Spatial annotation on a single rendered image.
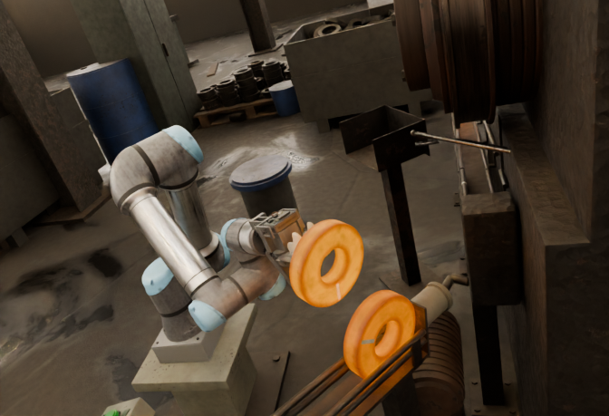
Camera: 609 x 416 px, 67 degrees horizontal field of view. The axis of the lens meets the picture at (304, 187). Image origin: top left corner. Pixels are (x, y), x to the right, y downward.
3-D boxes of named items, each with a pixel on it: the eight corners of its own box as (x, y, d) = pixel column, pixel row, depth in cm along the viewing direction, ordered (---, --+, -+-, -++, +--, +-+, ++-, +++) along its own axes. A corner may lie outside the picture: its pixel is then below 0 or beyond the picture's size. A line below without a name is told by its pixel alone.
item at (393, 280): (411, 254, 209) (385, 104, 177) (448, 285, 186) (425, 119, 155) (372, 272, 205) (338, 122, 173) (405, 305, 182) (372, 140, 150)
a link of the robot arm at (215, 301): (82, 158, 106) (207, 329, 93) (126, 137, 111) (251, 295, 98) (91, 184, 115) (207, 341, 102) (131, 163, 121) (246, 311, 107)
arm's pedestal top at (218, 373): (135, 392, 142) (130, 383, 141) (178, 316, 170) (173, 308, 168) (230, 390, 134) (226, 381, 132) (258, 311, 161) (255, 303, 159)
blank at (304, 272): (360, 208, 81) (346, 204, 84) (294, 248, 73) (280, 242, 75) (368, 281, 88) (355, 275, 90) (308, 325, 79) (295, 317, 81)
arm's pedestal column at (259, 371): (151, 456, 151) (118, 404, 140) (197, 358, 186) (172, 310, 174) (265, 458, 141) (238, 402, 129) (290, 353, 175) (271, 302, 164)
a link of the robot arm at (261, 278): (242, 306, 108) (220, 268, 106) (278, 279, 114) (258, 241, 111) (256, 314, 102) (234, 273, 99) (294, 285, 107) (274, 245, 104)
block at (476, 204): (520, 281, 102) (515, 188, 91) (526, 307, 95) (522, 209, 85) (468, 283, 105) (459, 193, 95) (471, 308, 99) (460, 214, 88)
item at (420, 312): (430, 354, 85) (426, 307, 80) (428, 356, 84) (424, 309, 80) (398, 337, 90) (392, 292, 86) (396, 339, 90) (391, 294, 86)
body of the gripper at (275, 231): (269, 228, 83) (239, 226, 93) (288, 268, 85) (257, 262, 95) (300, 208, 87) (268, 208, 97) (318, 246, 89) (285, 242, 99)
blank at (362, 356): (403, 377, 84) (389, 368, 86) (425, 295, 83) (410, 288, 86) (346, 389, 73) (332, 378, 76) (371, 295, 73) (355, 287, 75)
